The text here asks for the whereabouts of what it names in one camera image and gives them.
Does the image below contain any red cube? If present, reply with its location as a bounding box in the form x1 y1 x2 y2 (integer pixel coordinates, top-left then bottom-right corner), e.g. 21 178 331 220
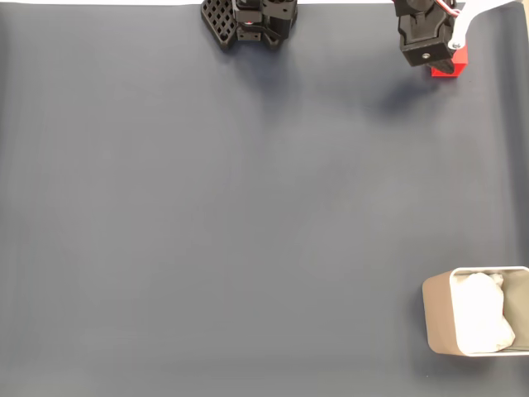
430 44 470 79

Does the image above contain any beige box with white rim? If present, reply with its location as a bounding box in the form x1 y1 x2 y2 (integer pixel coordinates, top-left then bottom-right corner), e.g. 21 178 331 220
421 265 529 357

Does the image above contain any crumpled white paper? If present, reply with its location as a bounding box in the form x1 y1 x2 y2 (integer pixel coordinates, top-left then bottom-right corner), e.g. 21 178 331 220
452 271 517 355

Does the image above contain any blue-grey table mat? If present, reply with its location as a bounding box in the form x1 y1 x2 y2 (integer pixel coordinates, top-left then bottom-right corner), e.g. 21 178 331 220
0 2 529 397

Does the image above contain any red and white servo wire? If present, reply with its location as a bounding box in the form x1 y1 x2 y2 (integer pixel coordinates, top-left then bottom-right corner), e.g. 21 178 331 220
436 0 460 18

